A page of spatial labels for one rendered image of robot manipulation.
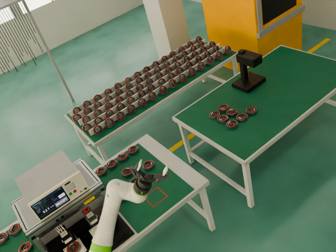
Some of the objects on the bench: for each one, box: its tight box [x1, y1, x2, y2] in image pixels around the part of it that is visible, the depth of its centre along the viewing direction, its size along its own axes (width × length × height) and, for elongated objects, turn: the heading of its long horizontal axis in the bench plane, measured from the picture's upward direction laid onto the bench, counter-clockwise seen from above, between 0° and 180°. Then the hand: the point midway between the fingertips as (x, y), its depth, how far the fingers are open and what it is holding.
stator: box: [143, 160, 155, 171], centre depth 331 cm, size 11×11×4 cm
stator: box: [67, 241, 81, 252], centre depth 273 cm, size 11×11×4 cm
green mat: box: [95, 143, 195, 234], centre depth 320 cm, size 94×61×1 cm, turn 53°
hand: (153, 165), depth 171 cm, fingers open, 13 cm apart
